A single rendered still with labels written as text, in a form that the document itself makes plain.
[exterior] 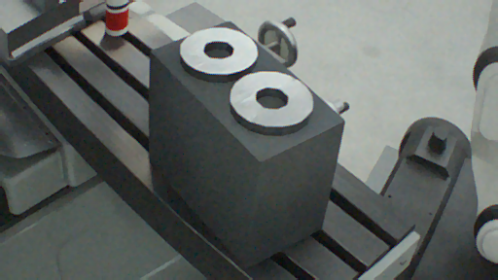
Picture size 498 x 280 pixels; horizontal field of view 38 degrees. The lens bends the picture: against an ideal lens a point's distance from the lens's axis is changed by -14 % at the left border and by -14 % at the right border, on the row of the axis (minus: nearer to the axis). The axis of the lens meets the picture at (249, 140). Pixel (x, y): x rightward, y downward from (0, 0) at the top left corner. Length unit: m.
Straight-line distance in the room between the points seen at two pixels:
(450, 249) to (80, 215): 0.73
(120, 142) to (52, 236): 0.32
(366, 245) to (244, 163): 0.24
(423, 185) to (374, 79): 1.22
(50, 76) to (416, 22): 2.16
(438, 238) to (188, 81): 0.80
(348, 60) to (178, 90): 1.97
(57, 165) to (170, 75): 0.40
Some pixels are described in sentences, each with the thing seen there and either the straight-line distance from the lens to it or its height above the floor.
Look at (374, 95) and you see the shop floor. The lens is 2.76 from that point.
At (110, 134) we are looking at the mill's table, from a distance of 1.14.
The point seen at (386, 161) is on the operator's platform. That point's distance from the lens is 1.95.
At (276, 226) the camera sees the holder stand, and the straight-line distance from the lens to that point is 0.95.
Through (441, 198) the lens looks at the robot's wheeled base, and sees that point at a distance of 1.64.
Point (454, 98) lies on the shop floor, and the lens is 2.86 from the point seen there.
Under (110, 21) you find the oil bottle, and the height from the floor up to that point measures 0.99.
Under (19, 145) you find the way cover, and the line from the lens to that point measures 1.22.
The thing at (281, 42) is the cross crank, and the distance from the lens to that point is 1.79.
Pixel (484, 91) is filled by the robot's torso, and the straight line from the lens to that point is 1.25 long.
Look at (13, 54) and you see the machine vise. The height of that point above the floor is 0.98.
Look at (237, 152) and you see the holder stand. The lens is 0.87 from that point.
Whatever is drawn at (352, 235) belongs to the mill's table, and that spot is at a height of 0.96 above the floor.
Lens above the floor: 1.75
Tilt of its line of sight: 44 degrees down
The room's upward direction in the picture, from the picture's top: 6 degrees clockwise
